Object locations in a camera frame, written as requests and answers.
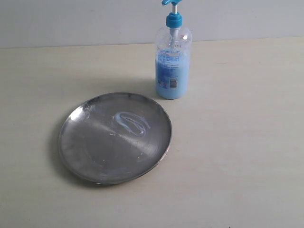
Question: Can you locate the blue soap pump bottle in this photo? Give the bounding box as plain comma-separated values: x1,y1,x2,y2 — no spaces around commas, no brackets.
155,0,192,99

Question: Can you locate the blue soap blob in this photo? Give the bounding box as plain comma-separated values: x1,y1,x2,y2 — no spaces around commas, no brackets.
111,112,151,137

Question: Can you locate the round steel plate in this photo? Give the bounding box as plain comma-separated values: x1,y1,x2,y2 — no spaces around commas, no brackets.
57,92,172,185

